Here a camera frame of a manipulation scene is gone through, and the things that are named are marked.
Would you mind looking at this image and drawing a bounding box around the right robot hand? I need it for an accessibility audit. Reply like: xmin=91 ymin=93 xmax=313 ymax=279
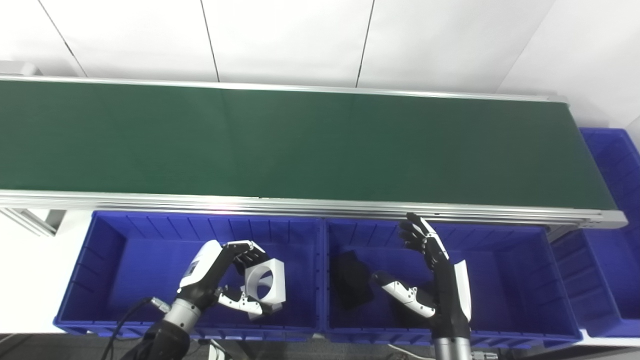
xmin=370 ymin=212 xmax=473 ymax=341

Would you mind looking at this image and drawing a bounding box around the aluminium conveyor leg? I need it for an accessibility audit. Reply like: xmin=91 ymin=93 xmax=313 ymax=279
xmin=0 ymin=207 xmax=67 ymax=237

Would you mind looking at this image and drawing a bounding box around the blue plastic bin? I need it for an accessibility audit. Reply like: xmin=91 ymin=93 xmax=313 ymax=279
xmin=320 ymin=217 xmax=584 ymax=351
xmin=550 ymin=127 xmax=640 ymax=339
xmin=53 ymin=210 xmax=329 ymax=343

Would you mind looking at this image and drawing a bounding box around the white square part with hole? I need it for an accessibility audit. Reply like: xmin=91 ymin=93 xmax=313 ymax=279
xmin=243 ymin=255 xmax=287 ymax=306

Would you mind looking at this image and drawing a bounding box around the white cable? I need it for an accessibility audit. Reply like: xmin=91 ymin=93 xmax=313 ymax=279
xmin=200 ymin=339 xmax=236 ymax=360

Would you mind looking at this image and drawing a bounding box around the green conveyor belt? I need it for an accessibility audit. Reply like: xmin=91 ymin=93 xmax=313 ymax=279
xmin=0 ymin=75 xmax=629 ymax=231
xmin=0 ymin=80 xmax=618 ymax=211

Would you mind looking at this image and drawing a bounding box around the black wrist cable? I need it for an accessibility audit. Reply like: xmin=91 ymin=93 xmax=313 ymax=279
xmin=100 ymin=297 xmax=172 ymax=360

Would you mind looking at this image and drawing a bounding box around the grey conveyor motor box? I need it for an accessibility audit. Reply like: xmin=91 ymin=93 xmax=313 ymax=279
xmin=0 ymin=60 xmax=44 ymax=77

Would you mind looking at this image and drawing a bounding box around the black part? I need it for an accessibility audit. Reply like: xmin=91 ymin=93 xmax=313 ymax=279
xmin=332 ymin=250 xmax=375 ymax=311

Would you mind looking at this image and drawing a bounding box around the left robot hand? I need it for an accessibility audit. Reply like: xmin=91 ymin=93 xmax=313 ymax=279
xmin=175 ymin=240 xmax=275 ymax=321

